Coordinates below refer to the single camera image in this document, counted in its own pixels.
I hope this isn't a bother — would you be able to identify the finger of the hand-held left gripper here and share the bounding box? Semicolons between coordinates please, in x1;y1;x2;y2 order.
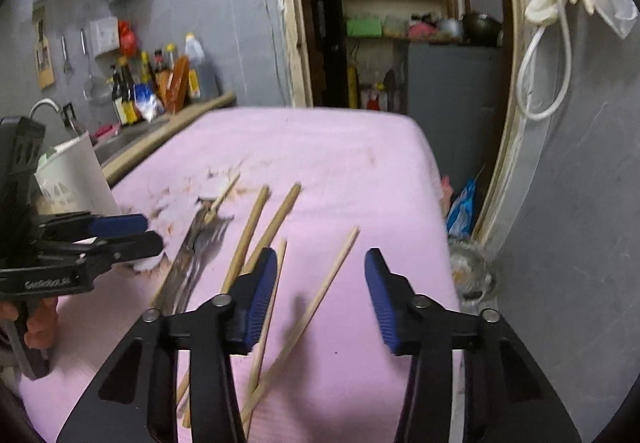
35;212;149;240
35;231;166;274

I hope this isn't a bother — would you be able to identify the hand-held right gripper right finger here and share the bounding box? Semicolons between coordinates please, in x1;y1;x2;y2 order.
364;247;583;443

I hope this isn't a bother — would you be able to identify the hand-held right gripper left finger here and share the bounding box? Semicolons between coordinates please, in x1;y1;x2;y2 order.
56;247;279;443

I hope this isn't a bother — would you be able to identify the white plastic utensil holder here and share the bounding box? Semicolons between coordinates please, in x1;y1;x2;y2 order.
34;130;122;220

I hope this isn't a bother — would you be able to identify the thin light wooden chopstick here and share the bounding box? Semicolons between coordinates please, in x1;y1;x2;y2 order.
239;224;361;425
242;238;288;426
202;172;242;224

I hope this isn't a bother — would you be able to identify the metal spoon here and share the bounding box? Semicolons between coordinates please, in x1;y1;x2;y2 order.
170;223;216;314

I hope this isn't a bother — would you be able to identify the thick brown wooden chopstick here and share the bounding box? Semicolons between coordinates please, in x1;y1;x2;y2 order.
182;182;303;429
175;184;272;406

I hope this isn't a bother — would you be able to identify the person's left hand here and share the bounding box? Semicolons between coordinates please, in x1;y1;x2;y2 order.
0;297;59;350

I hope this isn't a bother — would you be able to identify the steel faucet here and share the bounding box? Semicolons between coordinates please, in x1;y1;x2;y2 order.
29;98;83;136

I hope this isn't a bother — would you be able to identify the steel sink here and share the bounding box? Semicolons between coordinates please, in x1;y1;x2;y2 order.
92;120;171;166

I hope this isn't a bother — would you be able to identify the glass jar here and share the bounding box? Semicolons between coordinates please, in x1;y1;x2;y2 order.
447;240;498;306

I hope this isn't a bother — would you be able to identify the hanging mesh strainer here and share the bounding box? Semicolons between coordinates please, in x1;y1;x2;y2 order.
80;28;111;104

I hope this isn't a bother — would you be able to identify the wooden cutting board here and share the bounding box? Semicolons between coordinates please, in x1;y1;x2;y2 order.
32;6;56;90

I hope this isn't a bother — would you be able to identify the blue snack bag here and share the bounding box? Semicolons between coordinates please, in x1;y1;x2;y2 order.
446;180;478;239

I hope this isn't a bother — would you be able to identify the white and blue salt bag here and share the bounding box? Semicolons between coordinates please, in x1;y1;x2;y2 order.
132;83;166;124

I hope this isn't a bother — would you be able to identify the row of sauce bottles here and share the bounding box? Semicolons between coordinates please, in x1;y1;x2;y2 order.
110;43;173;126

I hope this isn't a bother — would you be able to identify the pink towel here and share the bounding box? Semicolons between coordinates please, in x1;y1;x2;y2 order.
15;106;461;443

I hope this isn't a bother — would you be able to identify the red seasoning packet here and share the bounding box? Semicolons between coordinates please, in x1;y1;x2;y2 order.
165;57;191;114

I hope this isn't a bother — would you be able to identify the red plastic bag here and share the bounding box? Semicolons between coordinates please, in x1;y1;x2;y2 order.
118;20;138;56

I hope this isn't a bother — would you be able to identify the large oil jug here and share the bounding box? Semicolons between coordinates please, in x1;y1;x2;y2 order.
184;33;206;101

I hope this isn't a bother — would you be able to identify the grey cabinet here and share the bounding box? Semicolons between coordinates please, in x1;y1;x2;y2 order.
405;43;506;184

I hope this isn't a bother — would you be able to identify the pink red cloth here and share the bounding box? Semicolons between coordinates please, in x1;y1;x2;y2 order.
407;20;441;41

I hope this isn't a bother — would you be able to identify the steel pot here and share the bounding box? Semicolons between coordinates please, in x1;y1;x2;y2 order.
436;17;463;40

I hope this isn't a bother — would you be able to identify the black wok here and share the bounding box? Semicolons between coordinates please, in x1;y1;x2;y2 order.
461;10;503;46

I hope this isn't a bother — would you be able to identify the small white wall basket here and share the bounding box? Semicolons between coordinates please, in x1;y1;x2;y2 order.
89;17;121;56

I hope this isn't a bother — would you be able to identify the wooden door frame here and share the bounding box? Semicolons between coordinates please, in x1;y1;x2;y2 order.
270;0;531;244

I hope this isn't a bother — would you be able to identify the white hose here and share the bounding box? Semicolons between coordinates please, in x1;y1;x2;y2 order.
515;0;573;121

